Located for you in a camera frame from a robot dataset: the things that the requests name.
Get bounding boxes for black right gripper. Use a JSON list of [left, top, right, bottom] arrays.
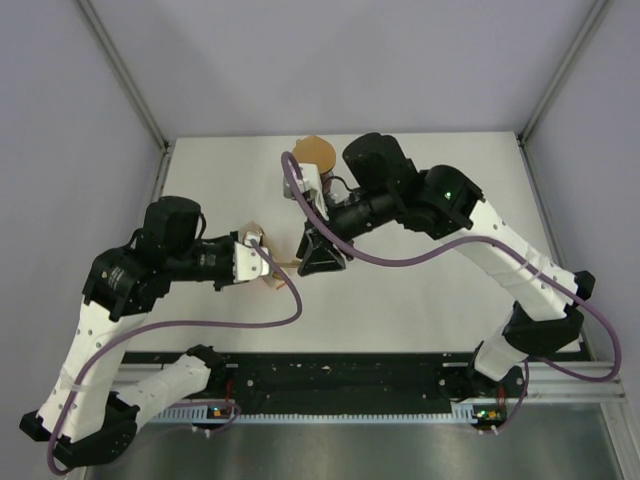
[[296, 188, 397, 278]]

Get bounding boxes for brown paper coffee filter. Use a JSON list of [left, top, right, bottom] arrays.
[[292, 135, 336, 174]]

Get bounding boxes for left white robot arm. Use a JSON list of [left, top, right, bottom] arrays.
[[20, 196, 268, 476]]

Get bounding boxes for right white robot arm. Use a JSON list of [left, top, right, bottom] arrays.
[[287, 132, 595, 396]]

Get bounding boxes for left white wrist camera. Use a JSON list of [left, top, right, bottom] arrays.
[[233, 230, 272, 284]]

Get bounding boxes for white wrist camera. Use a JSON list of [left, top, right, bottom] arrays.
[[233, 230, 272, 284], [282, 157, 329, 222]]

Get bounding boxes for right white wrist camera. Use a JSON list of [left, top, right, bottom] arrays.
[[282, 157, 329, 222]]

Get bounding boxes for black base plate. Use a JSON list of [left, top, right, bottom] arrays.
[[119, 347, 529, 415]]

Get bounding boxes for grey cable duct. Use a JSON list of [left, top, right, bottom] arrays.
[[151, 403, 508, 429]]

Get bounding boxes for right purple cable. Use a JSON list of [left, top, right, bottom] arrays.
[[280, 150, 622, 435]]

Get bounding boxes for aluminium frame rail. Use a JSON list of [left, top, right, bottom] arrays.
[[72, 0, 170, 152]]

